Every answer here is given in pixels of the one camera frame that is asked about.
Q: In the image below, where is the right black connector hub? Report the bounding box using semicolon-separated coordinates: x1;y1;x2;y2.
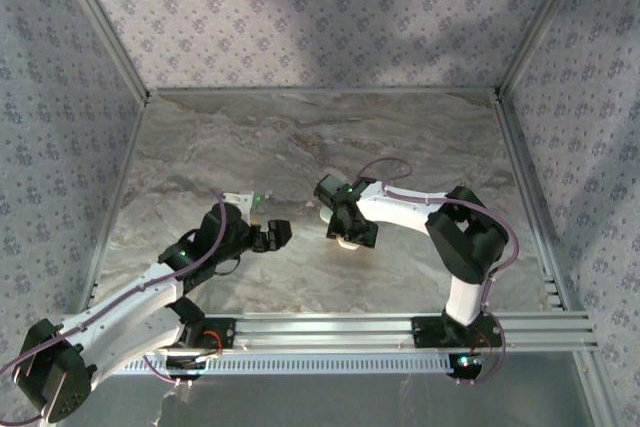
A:
448;352;485;381

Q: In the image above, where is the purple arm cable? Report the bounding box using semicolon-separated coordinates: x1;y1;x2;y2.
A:
0;189;226;427
357;156;521;386

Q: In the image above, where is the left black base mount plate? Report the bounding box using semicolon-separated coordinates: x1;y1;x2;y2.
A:
182;317;236;349

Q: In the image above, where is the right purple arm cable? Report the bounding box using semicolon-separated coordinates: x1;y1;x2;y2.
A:
357;156;521;386

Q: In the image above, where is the aluminium upright frame post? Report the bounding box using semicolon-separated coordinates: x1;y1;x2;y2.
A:
496;0;596;101
49;0;151;103

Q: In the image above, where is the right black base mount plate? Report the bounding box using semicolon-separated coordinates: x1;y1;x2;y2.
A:
411;315;504;348

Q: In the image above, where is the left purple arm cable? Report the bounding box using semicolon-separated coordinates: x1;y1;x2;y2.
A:
0;189;226;427

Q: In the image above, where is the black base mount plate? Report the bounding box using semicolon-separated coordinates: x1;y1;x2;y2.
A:
411;315;504;348
182;317;236;349

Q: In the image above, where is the left black connector hub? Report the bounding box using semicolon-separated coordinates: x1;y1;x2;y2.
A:
165;354;207;381

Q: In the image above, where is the aluminium back floor rail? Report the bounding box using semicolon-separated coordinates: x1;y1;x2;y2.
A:
148;87;499;97

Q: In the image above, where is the white slotted cable duct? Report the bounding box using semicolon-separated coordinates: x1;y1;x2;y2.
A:
114;354;469;377

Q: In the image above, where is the aluminium side floor rail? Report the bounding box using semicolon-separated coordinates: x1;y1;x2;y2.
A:
492;94;576;313
77;96;151;316

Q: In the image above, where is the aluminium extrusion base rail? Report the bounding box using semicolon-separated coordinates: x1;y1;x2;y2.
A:
53;310;600;353

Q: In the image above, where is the black connector hub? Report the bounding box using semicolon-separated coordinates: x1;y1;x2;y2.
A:
448;352;485;381
165;354;207;381

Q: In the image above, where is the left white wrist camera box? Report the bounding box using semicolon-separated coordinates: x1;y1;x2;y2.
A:
222;190;257;218

